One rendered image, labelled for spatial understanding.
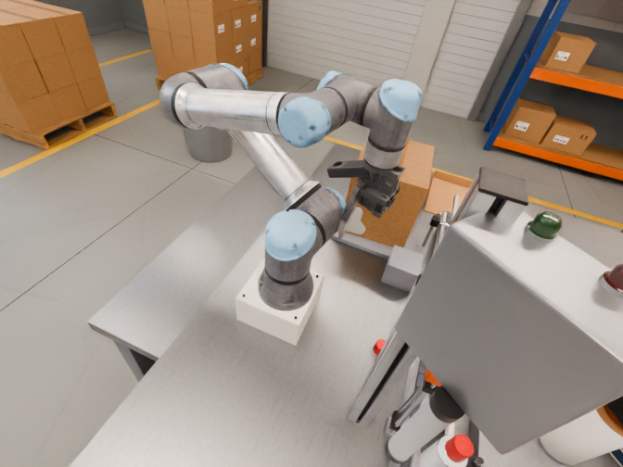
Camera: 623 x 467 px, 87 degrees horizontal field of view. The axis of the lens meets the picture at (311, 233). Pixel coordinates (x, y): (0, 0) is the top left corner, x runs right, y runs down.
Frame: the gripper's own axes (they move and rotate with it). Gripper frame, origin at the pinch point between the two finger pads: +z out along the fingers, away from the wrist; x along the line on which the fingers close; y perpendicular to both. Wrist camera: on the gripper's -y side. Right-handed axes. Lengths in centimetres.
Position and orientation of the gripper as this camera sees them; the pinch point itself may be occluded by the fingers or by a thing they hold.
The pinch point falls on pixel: (352, 221)
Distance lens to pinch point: 84.5
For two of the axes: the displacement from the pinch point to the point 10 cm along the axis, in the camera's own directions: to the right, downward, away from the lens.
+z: -1.1, 6.7, 7.3
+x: 5.8, -5.5, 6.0
